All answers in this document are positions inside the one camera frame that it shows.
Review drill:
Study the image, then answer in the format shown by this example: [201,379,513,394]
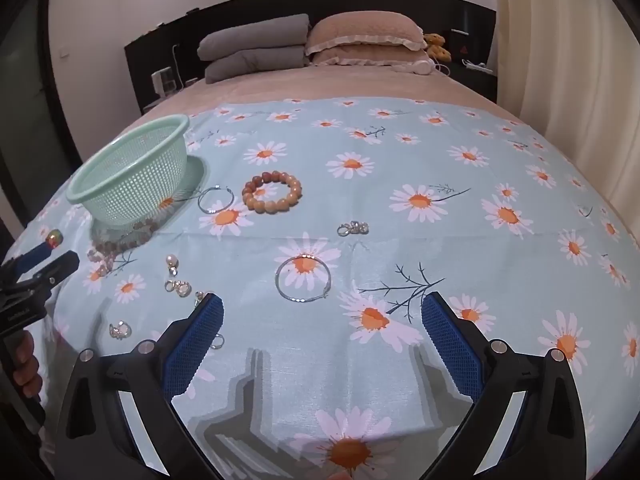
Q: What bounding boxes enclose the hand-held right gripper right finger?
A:
[420,291,588,480]

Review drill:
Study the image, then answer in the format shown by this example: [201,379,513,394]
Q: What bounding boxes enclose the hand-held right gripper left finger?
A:
[54,291,236,480]

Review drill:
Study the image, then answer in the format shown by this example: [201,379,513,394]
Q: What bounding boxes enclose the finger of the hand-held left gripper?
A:
[0,240,55,283]
[0,251,81,302]

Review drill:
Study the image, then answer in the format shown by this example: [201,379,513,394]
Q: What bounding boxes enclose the pink bead bracelet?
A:
[87,215,156,261]

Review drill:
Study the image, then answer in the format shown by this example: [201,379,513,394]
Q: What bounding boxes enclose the green plastic strainer basket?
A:
[66,114,207,226]

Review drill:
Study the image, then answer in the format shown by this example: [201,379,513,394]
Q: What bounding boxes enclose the large thin silver bangle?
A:
[275,255,332,303]

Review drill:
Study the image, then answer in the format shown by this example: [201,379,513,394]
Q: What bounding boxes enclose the small thin silver bangle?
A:
[196,186,235,215]

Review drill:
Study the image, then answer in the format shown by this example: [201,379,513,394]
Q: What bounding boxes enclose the wooden bead bracelet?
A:
[241,170,305,214]

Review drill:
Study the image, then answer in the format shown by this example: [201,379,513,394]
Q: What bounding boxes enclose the person's left hand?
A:
[10,332,44,407]

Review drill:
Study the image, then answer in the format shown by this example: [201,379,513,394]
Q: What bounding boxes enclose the daisy print blue cloth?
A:
[30,95,640,480]

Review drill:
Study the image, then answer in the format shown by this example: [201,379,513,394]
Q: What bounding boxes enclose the dark sliding door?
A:
[0,0,83,261]

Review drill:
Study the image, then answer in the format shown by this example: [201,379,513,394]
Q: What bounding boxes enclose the white bedside device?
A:
[151,67,179,97]

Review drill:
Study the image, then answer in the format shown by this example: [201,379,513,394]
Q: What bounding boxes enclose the black headboard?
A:
[124,0,498,111]

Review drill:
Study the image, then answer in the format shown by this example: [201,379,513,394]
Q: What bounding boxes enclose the black nightstand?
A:
[452,65,498,105]

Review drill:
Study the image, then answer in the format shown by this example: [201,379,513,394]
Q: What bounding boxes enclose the grey folded blanket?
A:
[196,13,312,61]
[204,46,312,84]

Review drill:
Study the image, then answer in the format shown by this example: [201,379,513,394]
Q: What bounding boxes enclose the white headphones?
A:
[395,59,452,77]

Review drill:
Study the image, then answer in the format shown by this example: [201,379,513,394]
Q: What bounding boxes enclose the bed with beige sheet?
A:
[145,62,531,123]

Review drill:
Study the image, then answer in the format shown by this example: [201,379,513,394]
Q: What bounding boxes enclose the black box with red triangle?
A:
[450,30,474,62]

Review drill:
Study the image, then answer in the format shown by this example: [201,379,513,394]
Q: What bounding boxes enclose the brown teddy bear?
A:
[424,32,452,63]

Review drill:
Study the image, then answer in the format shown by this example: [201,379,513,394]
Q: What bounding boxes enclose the beige frilled pillow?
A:
[310,47,432,69]
[305,11,430,56]

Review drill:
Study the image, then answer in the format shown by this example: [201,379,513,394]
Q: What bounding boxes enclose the cream curtain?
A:
[492,0,640,211]

